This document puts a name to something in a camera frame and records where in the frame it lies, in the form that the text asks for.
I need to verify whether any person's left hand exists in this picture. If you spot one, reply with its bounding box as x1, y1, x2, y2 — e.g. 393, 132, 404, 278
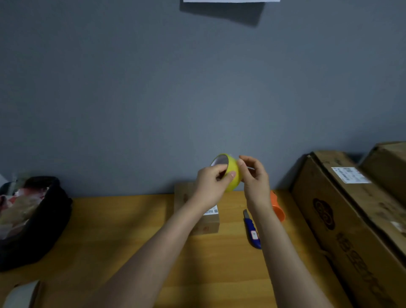
192, 164, 237, 212

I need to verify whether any person's right hand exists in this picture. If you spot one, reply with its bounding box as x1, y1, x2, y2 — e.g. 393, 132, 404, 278
237, 155, 272, 211

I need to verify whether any yellow tape roll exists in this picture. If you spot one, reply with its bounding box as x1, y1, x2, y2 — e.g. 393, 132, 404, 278
211, 154, 243, 192

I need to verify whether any person's right forearm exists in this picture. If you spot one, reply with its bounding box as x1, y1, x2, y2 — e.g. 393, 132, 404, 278
247, 203, 334, 308

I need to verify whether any person's left forearm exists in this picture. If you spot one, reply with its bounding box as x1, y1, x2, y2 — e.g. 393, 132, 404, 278
83, 199, 212, 308

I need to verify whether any small cardboard box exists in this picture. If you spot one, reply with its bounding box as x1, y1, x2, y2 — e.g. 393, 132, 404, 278
174, 182, 220, 236

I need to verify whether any orange plastic object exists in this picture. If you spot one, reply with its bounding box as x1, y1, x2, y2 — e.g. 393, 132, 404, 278
270, 190, 286, 223

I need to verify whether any blue utility knife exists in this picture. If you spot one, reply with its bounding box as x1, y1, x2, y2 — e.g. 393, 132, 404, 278
243, 209, 262, 250

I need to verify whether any large printed cardboard box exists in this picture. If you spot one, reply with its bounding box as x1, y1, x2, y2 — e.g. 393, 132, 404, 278
291, 150, 406, 308

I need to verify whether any plain cardboard box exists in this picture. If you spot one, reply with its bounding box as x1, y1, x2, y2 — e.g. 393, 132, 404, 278
359, 142, 406, 207

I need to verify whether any white paper sheet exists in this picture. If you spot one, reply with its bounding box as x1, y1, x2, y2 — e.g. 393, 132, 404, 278
183, 0, 281, 3

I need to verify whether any black bag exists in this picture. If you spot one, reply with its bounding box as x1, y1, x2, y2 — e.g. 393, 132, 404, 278
0, 176, 73, 272

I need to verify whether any grey tape roll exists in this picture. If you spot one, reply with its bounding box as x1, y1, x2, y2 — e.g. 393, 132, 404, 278
2, 280, 41, 308

